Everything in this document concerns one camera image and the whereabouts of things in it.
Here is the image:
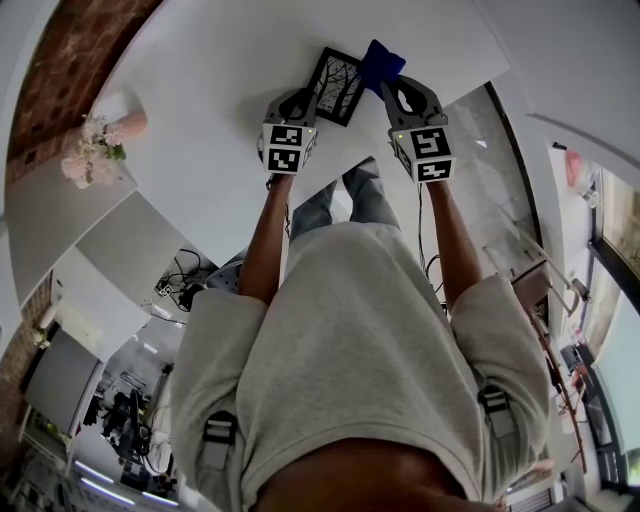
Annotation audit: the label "small white flower vase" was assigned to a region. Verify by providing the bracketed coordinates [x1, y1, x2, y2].
[29, 312, 57, 351]

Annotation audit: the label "grey board panel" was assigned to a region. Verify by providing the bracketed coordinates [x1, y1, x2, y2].
[23, 327, 101, 436]

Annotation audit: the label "person's right forearm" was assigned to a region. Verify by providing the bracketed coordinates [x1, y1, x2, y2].
[419, 180, 484, 314]

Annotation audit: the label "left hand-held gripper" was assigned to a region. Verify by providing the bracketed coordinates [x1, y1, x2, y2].
[258, 87, 319, 175]

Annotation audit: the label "white perforated stool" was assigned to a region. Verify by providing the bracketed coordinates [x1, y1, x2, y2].
[207, 262, 246, 291]

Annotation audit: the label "chair with metal frame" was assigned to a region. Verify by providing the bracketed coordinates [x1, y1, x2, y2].
[482, 207, 591, 321]

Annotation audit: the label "pink flower bouquet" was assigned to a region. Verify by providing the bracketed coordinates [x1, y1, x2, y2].
[60, 114, 127, 190]

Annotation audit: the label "grey harness strap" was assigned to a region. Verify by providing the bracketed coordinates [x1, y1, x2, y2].
[477, 384, 516, 439]
[199, 410, 239, 471]

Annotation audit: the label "black floor cables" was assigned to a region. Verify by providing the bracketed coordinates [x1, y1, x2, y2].
[149, 247, 211, 314]

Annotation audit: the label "person's grey jeans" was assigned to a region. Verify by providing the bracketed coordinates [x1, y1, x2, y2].
[289, 164, 401, 244]

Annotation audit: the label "pink bag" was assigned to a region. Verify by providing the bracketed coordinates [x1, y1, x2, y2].
[564, 151, 584, 189]

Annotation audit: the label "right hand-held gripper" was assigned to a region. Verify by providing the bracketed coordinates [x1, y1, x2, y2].
[379, 74, 457, 185]

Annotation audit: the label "person's grey shirt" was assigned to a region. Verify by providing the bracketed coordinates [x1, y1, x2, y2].
[169, 222, 551, 512]

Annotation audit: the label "brown wooden rack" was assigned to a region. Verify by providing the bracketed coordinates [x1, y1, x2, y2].
[529, 309, 591, 474]

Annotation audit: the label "small white side cabinet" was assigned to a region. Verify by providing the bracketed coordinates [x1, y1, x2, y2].
[49, 244, 151, 361]

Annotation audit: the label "blue cleaning cloth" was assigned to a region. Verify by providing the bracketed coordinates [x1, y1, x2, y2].
[357, 39, 407, 94]

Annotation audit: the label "white table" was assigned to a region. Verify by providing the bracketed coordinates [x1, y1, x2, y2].
[74, 0, 512, 321]

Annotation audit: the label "black picture frame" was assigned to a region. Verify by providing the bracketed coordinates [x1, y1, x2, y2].
[304, 46, 366, 128]

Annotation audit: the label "person's left forearm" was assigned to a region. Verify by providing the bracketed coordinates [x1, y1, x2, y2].
[237, 172, 296, 306]

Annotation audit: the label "black office chair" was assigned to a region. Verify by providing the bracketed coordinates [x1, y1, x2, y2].
[82, 389, 176, 491]

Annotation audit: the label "person's chin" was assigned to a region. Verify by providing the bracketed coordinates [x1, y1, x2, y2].
[254, 439, 476, 512]

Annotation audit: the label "pink flower vase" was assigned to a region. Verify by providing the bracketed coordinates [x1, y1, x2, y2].
[107, 107, 149, 139]

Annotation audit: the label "clear plastic bag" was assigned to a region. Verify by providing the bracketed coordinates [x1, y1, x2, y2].
[574, 167, 604, 201]

